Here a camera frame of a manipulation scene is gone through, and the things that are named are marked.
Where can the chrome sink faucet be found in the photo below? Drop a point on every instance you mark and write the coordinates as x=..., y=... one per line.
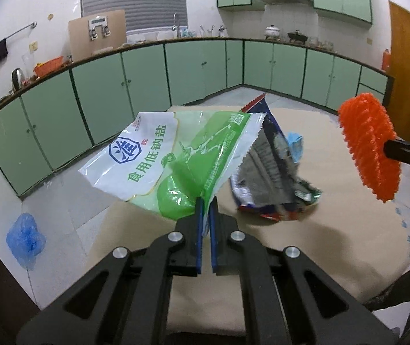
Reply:
x=176, y=26

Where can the green lower kitchen cabinets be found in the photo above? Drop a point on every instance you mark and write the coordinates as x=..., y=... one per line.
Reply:
x=64, y=115

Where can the brown wooden door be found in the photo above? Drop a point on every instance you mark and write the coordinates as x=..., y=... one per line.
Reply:
x=399, y=104

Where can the orange foam fruit net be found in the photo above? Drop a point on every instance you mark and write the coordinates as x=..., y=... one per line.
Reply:
x=366, y=127

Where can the white cooking pot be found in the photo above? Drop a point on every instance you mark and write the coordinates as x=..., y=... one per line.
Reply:
x=272, y=33

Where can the black wok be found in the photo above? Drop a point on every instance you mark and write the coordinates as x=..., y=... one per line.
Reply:
x=297, y=37

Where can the blue plastic bag on floor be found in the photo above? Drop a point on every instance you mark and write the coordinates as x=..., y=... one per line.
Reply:
x=25, y=241

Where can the orange plastic basin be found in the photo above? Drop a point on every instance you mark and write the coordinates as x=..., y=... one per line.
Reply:
x=46, y=68

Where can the green white salt bag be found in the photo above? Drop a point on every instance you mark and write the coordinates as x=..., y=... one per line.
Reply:
x=164, y=161

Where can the light blue milk carton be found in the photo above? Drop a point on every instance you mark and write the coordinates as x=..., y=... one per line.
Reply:
x=295, y=144

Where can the blue red snack wrapper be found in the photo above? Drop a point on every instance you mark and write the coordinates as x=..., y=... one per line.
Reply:
x=267, y=182

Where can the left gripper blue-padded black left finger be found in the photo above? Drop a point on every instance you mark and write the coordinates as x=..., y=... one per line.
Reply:
x=124, y=298

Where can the steel electric kettle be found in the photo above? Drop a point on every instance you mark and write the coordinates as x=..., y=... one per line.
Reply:
x=17, y=79

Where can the brown cardboard box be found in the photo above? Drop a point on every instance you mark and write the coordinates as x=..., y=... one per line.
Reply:
x=96, y=33

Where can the beige tablecloth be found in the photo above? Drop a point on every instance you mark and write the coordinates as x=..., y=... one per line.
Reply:
x=356, y=239

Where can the orange thermos bottle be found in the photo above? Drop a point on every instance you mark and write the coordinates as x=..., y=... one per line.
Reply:
x=386, y=60

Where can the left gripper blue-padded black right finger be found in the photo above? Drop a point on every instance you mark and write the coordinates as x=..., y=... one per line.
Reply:
x=287, y=298

